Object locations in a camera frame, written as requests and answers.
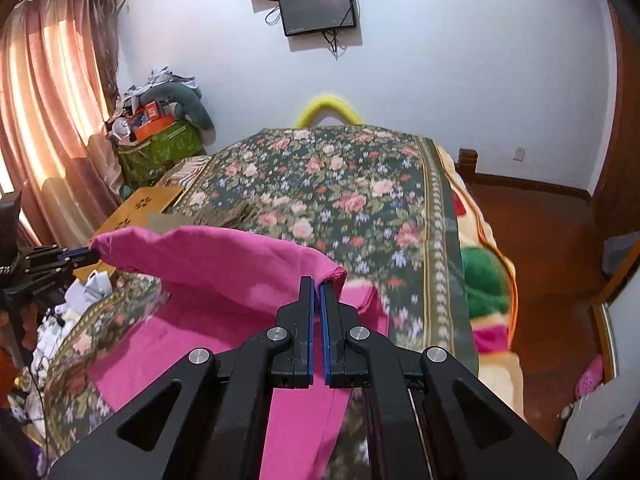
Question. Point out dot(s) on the pink pants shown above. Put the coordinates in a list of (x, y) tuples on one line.
[(225, 270)]

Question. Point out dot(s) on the dark floral blanket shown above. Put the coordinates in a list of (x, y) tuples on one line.
[(325, 195)]

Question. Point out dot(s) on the white wall outlet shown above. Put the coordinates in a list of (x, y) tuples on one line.
[(519, 154)]

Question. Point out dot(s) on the white crumpled clothes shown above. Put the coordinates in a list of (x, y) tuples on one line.
[(90, 292)]

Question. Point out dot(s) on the green storage bag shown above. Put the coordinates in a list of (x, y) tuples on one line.
[(160, 152)]

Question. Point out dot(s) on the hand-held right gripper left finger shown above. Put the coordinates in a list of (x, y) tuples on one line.
[(311, 335)]

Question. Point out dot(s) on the striped cloth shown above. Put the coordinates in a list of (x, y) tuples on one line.
[(185, 172)]

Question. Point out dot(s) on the white box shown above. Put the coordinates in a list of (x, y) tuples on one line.
[(595, 425)]

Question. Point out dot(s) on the red box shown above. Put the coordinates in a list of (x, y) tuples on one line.
[(151, 109)]

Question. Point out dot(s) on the wooden framed panel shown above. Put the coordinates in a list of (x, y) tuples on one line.
[(612, 310)]

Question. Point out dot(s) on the pink slipper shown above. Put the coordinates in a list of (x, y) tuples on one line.
[(590, 375)]

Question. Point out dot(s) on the orange box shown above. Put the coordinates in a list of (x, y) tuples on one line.
[(155, 129)]

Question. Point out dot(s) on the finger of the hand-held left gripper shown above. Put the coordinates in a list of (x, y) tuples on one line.
[(77, 252), (75, 264)]

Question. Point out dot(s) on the grey pillow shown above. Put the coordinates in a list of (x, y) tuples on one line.
[(192, 105)]

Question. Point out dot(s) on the pink curtain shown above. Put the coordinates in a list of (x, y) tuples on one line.
[(45, 85)]

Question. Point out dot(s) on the small black wall monitor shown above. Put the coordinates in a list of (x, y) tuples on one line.
[(317, 7)]

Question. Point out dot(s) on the wooden lap desk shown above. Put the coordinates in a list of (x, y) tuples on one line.
[(135, 210)]

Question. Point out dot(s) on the colourful blanket under bedspread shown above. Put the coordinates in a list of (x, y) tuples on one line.
[(485, 270)]

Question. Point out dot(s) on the brown patterned curtain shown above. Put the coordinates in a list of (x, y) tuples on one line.
[(107, 40)]

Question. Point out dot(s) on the yellow foam tube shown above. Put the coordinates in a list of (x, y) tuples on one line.
[(325, 105)]

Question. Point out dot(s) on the wooden bed post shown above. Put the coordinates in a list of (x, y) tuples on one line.
[(467, 162)]

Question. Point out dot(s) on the pile of grey clothes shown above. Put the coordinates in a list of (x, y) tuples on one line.
[(160, 77)]

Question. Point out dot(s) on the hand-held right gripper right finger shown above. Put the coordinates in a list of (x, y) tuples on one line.
[(326, 340)]

